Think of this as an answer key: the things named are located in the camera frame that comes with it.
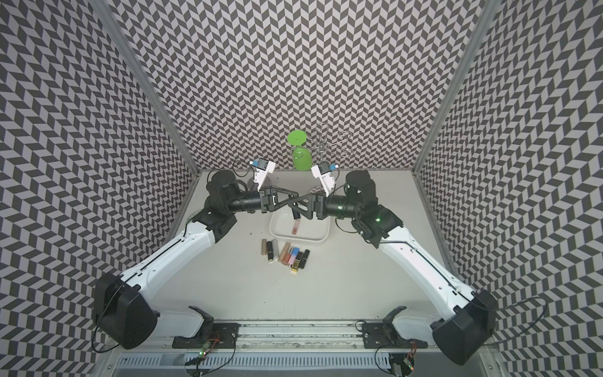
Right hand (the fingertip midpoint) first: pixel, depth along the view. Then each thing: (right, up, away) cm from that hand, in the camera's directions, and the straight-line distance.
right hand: (296, 207), depth 64 cm
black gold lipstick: (-12, -19, +27) cm, 35 cm away
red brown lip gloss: (-5, -21, +25) cm, 33 cm away
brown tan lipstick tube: (-15, -18, +28) cm, 36 cm away
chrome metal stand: (+8, +21, +19) cm, 30 cm away
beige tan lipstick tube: (-7, -19, +27) cm, 34 cm away
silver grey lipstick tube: (-10, -18, +28) cm, 35 cm away
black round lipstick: (+1, -21, +25) cm, 33 cm away
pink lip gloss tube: (-3, -11, +34) cm, 35 cm away
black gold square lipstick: (-2, -25, +22) cm, 33 cm away
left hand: (0, +2, +1) cm, 2 cm away
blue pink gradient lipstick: (-3, -21, +25) cm, 33 cm away
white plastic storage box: (+3, -12, +33) cm, 35 cm away
